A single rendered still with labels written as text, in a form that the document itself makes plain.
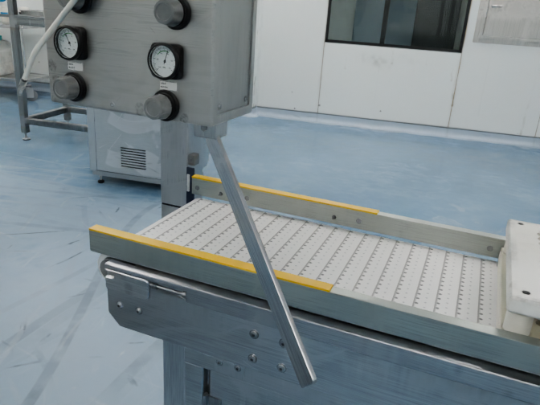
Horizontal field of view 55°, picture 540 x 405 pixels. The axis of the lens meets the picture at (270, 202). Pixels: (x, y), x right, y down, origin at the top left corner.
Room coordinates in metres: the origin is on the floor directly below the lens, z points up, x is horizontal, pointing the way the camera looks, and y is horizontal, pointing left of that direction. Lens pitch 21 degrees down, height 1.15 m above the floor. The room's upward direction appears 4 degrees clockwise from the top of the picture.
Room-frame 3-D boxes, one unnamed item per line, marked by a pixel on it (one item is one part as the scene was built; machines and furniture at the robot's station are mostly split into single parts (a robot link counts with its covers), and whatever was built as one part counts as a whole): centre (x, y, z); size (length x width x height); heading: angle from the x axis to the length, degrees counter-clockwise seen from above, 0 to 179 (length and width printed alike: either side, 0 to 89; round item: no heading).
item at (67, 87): (0.59, 0.24, 1.05); 0.03 x 0.02 x 0.04; 69
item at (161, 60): (0.54, 0.12, 1.09); 0.04 x 0.01 x 0.04; 69
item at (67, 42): (0.59, 0.23, 1.10); 0.04 x 0.01 x 0.04; 69
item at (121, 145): (3.36, 0.82, 0.38); 0.63 x 0.57 x 0.76; 77
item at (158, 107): (0.54, 0.12, 1.05); 0.03 x 0.03 x 0.04; 69
